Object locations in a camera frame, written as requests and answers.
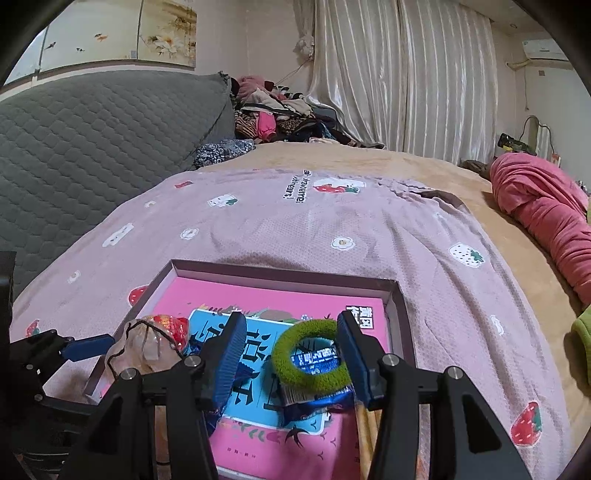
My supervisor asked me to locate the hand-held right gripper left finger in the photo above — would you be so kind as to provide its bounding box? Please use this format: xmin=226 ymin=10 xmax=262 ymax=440
xmin=58 ymin=311 xmax=247 ymax=480

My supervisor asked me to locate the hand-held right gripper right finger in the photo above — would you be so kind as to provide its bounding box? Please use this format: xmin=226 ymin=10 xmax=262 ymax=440
xmin=337 ymin=311 xmax=534 ymax=480

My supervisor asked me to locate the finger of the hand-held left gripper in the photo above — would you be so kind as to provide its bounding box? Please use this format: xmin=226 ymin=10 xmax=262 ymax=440
xmin=9 ymin=329 xmax=116 ymax=402

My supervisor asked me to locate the beige organza scrunchie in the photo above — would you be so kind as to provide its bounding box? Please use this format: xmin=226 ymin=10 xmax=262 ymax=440
xmin=105 ymin=315 xmax=186 ymax=377

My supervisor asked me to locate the green fuzzy ring scrunchie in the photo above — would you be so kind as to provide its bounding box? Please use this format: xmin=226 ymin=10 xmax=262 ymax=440
xmin=271 ymin=318 xmax=354 ymax=401

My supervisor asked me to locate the clear plastic egg capsule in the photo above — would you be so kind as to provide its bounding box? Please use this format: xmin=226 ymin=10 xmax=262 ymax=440
xmin=139 ymin=314 xmax=191 ymax=357

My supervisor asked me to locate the shallow grey cardboard box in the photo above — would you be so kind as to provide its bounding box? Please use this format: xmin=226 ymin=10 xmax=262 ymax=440
xmin=85 ymin=258 xmax=419 ymax=480

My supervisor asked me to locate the blue white snack packet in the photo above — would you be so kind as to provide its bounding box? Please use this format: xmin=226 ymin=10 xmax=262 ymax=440
xmin=281 ymin=346 xmax=355 ymax=422

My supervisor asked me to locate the pink book with blue title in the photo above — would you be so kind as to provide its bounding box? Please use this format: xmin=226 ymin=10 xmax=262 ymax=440
xmin=150 ymin=275 xmax=393 ymax=480

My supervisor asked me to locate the grey quilted headboard cover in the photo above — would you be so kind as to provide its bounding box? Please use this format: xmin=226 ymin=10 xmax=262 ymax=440
xmin=0 ymin=69 xmax=236 ymax=301

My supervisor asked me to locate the tan bed sheet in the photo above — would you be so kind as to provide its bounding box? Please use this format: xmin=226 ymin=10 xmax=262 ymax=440
xmin=198 ymin=141 xmax=591 ymax=480

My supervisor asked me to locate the blue patterned cloth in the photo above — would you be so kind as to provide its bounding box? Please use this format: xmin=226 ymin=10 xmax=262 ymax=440
xmin=194 ymin=138 xmax=256 ymax=169

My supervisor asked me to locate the green fleece blanket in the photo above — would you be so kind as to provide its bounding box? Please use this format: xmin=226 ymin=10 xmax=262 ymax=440
xmin=571 ymin=208 xmax=591 ymax=384

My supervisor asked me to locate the dark cloth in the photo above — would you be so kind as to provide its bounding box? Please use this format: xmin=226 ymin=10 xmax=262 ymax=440
xmin=462 ymin=159 xmax=492 ymax=178

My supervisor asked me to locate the pink quilt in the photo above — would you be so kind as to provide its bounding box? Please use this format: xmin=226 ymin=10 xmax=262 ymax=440
xmin=489 ymin=152 xmax=591 ymax=305

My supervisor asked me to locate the pile of clothes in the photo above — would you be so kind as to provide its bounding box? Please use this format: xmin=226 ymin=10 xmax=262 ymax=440
xmin=230 ymin=76 xmax=384 ymax=148

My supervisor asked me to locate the white satin curtain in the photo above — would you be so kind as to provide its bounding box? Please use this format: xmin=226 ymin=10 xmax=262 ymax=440
xmin=293 ymin=0 xmax=499 ymax=164

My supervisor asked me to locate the oval table mirror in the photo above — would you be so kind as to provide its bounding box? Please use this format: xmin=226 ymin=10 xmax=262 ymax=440
xmin=522 ymin=115 xmax=552 ymax=158

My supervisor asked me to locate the white air conditioner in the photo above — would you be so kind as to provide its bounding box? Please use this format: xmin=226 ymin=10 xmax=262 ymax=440
xmin=522 ymin=38 xmax=568 ymax=63

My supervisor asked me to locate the flower and fish wall painting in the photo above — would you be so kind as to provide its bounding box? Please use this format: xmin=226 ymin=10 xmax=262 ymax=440
xmin=9 ymin=0 xmax=198 ymax=86

